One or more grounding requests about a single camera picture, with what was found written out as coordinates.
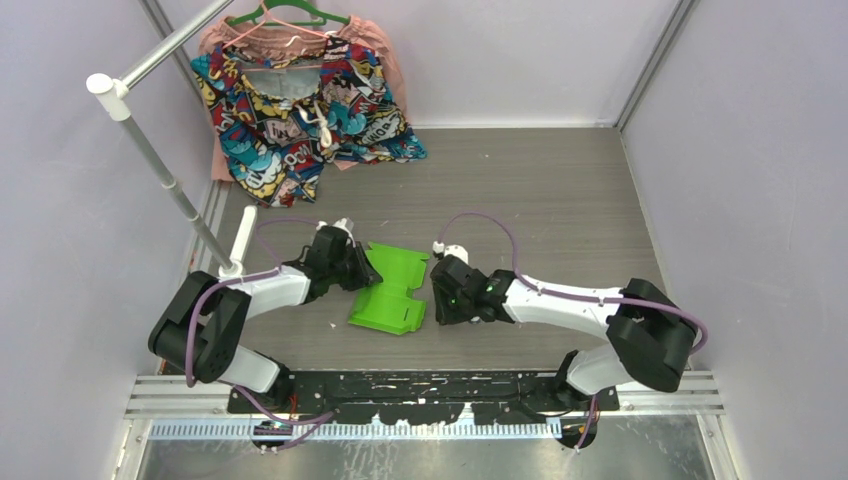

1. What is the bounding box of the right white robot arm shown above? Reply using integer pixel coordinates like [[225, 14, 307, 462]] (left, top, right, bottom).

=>
[[430, 254, 697, 411]]

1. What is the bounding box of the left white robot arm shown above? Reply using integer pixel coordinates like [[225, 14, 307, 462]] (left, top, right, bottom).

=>
[[148, 219, 383, 413]]

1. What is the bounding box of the colorful patterned shirt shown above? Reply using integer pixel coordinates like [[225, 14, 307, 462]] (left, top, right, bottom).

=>
[[190, 17, 427, 207]]

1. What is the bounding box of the green clothes hanger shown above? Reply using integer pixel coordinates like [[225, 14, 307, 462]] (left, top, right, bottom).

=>
[[225, 0, 352, 28]]

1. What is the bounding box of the metal clothes rack pole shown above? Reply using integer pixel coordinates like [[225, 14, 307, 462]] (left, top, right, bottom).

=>
[[85, 0, 242, 276]]

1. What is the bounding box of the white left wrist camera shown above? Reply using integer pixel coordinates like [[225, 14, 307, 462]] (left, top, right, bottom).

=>
[[332, 217, 355, 242]]

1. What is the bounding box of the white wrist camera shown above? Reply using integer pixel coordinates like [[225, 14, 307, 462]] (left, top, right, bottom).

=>
[[332, 217, 355, 242], [432, 240, 469, 264]]

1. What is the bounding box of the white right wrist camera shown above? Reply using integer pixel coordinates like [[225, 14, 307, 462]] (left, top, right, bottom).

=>
[[432, 240, 469, 264]]

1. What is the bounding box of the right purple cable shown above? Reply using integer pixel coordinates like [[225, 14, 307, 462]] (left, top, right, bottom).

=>
[[437, 212, 710, 452]]

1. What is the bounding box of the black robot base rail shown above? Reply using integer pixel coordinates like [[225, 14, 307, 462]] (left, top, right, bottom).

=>
[[227, 370, 589, 426]]

